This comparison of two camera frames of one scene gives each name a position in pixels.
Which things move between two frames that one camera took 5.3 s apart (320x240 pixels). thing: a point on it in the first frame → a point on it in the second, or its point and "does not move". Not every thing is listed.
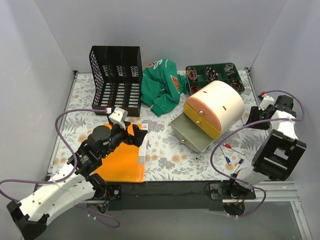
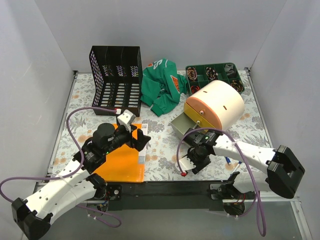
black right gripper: x=261 y=116 → x=191 y=136
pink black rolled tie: x=192 y=73 does not move
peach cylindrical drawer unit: x=211 y=111 does not move
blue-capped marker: x=241 y=160 does not move
